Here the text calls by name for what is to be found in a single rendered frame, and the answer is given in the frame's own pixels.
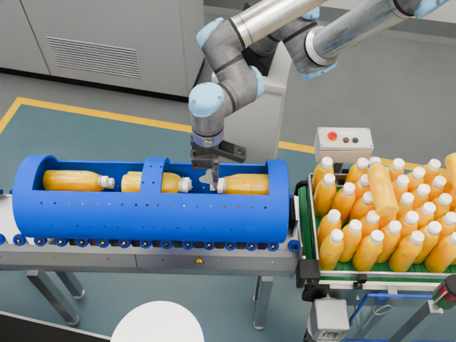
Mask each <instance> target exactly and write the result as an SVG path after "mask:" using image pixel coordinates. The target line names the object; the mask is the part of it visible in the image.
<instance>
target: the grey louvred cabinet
mask: <svg viewBox="0 0 456 342"><path fill-rule="evenodd" d="M203 28H204V2H203V0H0V73H5V74H10V75H18V76H23V77H30V78H35V79H43V80H48V81H55V82H60V83H68V84H73V85H77V86H85V87H90V88H98V89H103V90H110V91H115V92H123V93H128V94H135V95H140V96H148V97H153V98H160V99H166V100H173V101H178V102H185V103H189V95H190V92H191V91H192V89H193V88H194V87H195V86H196V84H197V81H198V79H199V77H200V74H201V71H202V69H203V67H204V57H205V55H204V53H203V51H202V50H200V46H199V44H198V42H197V39H196V37H197V34H198V33H199V32H200V31H201V30H202V29H203Z"/></svg>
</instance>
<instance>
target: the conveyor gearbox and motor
mask: <svg viewBox="0 0 456 342"><path fill-rule="evenodd" d="M349 330H350V327H349V318H348V312H347V303H346V300H345V299H336V298H332V297H324V298H321V299H315V300H314V302H313V305H312V306H311V309H310V314H309V315H308V317H307V328H306V331H305V334H304V337H303V342H340V341H341V340H342V339H343V338H344V337H345V335H346V334H347V333H348V331H349Z"/></svg>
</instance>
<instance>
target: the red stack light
mask: <svg viewBox="0 0 456 342"><path fill-rule="evenodd" d="M444 281H445V279H444V280H443V281H442V282H441V283H440V285H439V287H438V290H439V293H440V296H441V297H442V298H443V299H444V300H445V301H448V302H449V303H456V297H455V296H453V295H452V294H451V293H449V292H448V290H447V289H446V287H445V285H444Z"/></svg>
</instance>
